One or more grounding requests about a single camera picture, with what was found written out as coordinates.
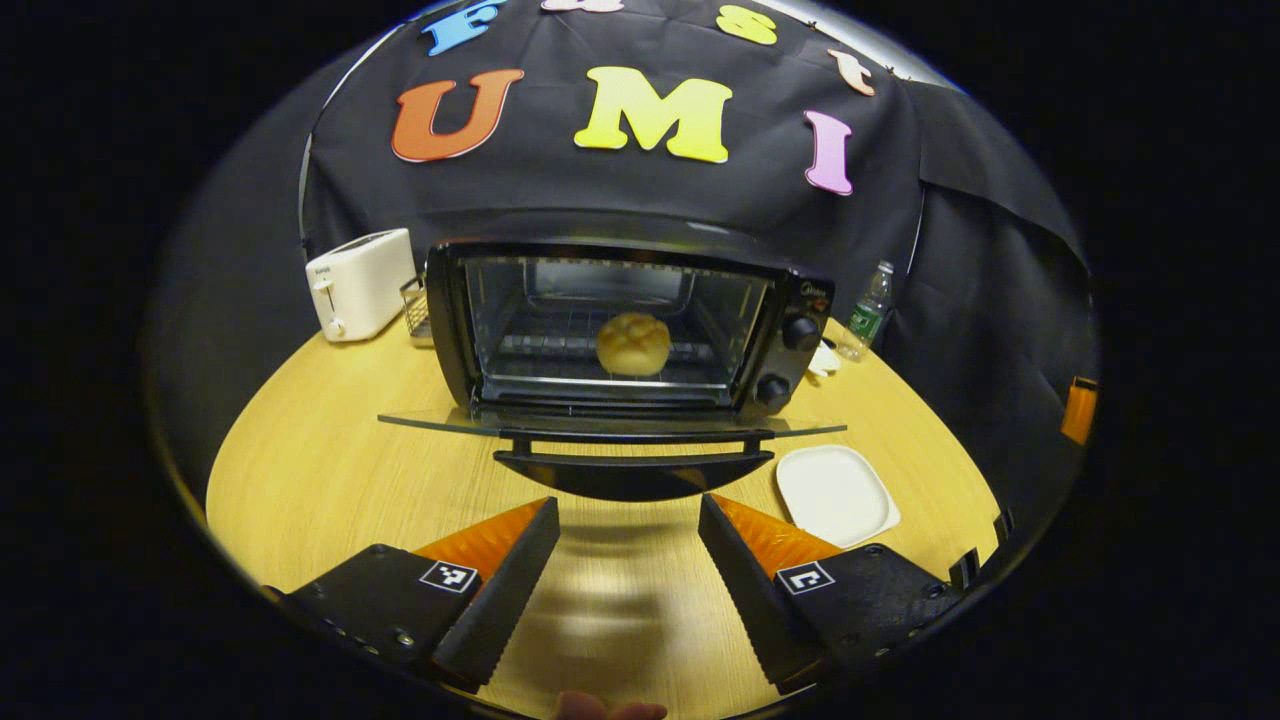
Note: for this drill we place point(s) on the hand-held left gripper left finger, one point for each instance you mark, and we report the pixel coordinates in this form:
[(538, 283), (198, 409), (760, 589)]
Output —
[(505, 600)]

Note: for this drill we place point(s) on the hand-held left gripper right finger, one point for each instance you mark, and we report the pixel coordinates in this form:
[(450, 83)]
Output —
[(750, 595)]

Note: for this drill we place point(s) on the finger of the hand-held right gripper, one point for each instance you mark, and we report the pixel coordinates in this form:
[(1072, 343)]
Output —
[(1080, 410)]

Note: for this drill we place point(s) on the black electric oven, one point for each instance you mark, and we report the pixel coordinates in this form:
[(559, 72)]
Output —
[(780, 345)]

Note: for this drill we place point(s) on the round golden bread bun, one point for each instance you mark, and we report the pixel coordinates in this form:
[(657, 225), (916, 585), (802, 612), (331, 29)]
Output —
[(633, 343)]

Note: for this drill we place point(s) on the white square plate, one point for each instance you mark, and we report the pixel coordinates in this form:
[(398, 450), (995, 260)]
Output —
[(835, 495)]

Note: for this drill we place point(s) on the clear plastic water bottle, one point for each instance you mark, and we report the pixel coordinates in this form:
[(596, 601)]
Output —
[(868, 315)]

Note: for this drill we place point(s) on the white divided dish with beans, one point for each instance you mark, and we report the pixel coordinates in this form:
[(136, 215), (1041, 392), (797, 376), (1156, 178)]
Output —
[(825, 360)]

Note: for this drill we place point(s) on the white toaster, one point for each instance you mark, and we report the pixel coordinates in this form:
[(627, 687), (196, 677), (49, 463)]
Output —
[(360, 285)]

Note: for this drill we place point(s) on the black backdrop cloth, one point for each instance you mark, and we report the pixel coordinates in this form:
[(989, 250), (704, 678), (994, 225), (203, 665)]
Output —
[(560, 190)]

